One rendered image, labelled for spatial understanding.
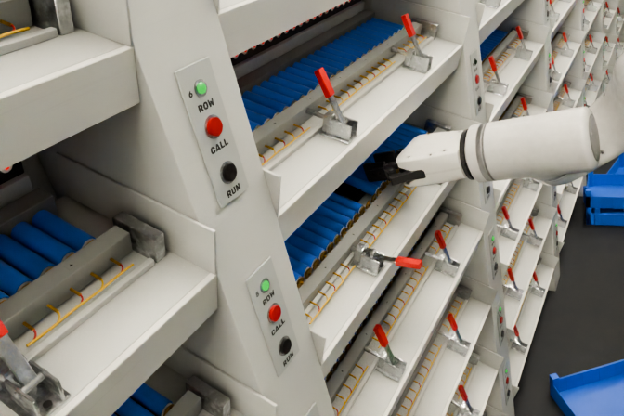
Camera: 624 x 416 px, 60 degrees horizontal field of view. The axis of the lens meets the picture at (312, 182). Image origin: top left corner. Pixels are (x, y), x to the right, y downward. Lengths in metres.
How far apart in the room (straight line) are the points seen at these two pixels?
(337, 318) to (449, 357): 0.52
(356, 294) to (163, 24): 0.44
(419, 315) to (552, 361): 0.97
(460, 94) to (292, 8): 0.56
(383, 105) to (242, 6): 0.32
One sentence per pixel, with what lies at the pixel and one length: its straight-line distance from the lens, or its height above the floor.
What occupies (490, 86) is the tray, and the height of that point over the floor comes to 0.93.
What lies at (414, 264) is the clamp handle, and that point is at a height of 0.93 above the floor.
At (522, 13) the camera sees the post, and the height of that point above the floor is 1.00.
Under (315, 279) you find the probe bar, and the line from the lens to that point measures 0.71.
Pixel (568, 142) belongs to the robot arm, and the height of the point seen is 1.04.
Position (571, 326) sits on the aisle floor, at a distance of 2.02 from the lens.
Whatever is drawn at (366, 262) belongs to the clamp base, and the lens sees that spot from 0.75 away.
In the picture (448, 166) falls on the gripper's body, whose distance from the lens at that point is 0.79.
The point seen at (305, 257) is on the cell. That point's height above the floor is 0.95.
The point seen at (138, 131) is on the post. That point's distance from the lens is 0.45.
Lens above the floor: 1.35
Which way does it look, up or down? 25 degrees down
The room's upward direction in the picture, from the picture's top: 14 degrees counter-clockwise
